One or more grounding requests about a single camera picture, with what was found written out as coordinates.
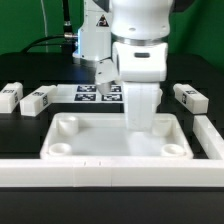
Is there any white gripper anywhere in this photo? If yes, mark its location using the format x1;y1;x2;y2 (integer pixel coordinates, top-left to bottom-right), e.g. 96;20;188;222
95;42;168;131

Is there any white desk top tray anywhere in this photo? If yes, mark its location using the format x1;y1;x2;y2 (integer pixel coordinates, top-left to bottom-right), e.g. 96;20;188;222
40;113;193;159

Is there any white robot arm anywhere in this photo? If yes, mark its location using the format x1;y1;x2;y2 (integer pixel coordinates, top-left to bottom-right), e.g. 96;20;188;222
73;0;174;131

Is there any white base marker plate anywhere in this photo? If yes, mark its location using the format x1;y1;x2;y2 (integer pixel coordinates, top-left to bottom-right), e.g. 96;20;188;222
52;84;123;104

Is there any white L-shaped obstacle fence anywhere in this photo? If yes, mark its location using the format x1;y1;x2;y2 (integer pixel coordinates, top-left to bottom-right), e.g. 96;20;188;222
0;115;224;187

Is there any black upright cable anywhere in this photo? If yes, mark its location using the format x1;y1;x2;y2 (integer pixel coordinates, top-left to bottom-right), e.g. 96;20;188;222
61;0;74;34

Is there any black cable with connector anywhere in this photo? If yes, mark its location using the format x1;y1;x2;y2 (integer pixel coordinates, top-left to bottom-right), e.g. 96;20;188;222
20;31;80;54

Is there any thin white cable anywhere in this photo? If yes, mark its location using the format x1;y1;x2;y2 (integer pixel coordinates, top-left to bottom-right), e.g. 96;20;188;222
40;0;50;54

